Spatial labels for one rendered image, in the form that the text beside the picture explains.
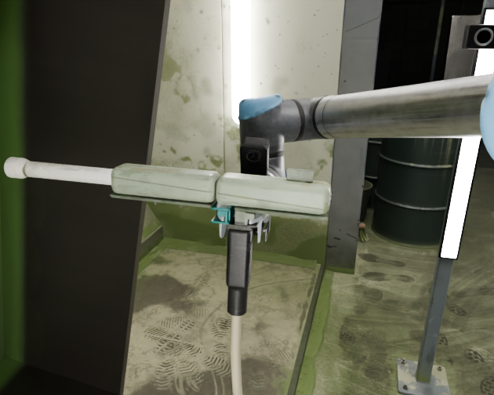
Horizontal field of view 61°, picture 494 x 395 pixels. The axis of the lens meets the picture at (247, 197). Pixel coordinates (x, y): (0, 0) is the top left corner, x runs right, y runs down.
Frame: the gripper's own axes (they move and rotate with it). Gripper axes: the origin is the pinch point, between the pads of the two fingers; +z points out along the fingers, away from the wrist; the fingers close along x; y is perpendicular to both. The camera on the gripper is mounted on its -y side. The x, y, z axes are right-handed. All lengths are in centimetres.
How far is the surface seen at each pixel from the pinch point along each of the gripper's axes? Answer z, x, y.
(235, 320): -0.5, -0.7, 17.3
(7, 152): -27, 56, 1
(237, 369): -0.4, -1.5, 25.7
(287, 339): -117, -9, 95
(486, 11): -86, -55, -43
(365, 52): -175, -31, -37
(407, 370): -109, -61, 96
